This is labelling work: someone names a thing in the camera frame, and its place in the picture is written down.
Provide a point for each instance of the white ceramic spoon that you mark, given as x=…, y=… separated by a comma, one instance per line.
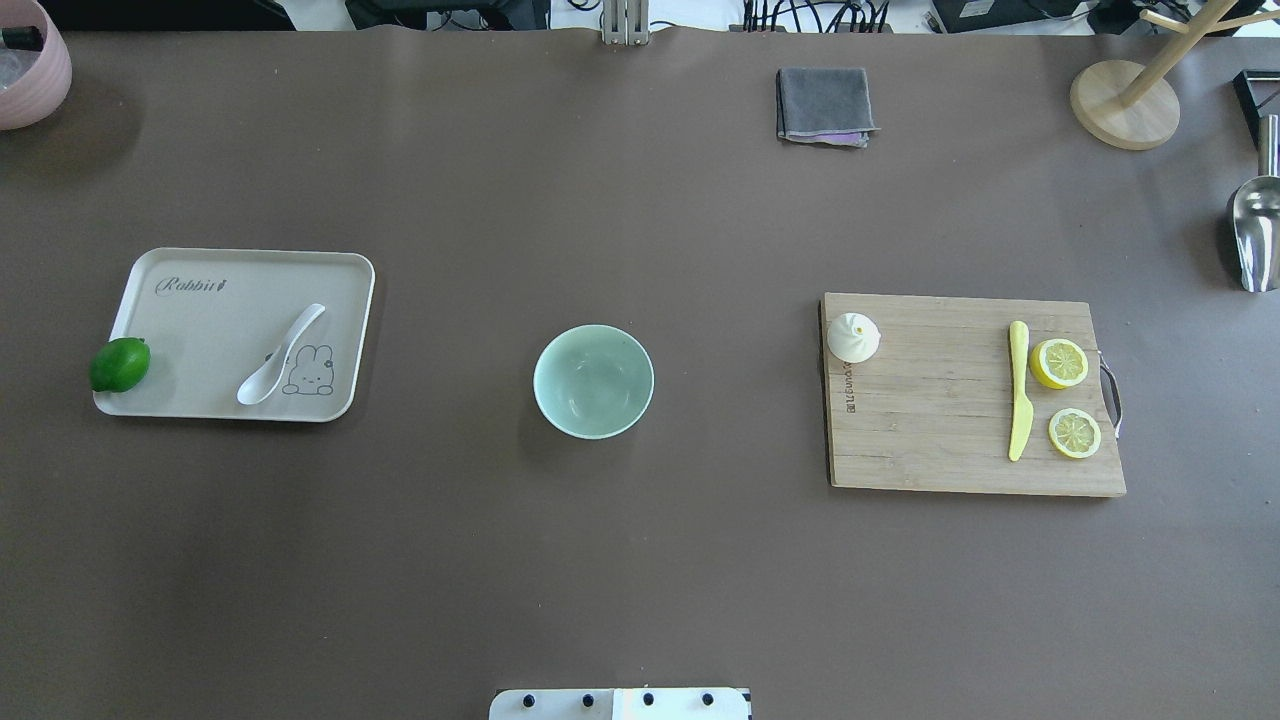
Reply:
x=268, y=377

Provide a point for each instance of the light green ceramic bowl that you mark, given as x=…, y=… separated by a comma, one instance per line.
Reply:
x=593, y=381

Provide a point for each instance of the pink bowl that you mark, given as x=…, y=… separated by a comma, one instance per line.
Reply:
x=42, y=87

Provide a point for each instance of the wooden cutting board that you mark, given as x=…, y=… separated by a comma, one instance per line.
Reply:
x=931, y=411

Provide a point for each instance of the folded grey cloth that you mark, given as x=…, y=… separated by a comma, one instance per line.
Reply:
x=826, y=105

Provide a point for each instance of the yellow plastic knife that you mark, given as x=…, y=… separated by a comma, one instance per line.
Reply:
x=1022, y=408

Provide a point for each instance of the lemon half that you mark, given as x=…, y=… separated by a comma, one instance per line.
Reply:
x=1058, y=363

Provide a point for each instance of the beige rabbit serving tray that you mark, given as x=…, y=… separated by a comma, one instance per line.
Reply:
x=212, y=316

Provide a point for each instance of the lemon slice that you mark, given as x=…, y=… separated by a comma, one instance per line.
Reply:
x=1074, y=433

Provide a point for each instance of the green lime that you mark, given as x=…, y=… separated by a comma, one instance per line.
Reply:
x=120, y=365

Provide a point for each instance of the wooden mug tree stand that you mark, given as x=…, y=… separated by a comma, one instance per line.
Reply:
x=1129, y=105

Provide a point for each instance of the metal scoop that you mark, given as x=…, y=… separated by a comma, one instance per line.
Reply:
x=1254, y=213

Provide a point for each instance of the black glass rack tray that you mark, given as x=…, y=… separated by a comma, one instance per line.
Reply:
x=1256, y=91

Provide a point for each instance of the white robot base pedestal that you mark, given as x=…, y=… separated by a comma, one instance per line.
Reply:
x=623, y=703

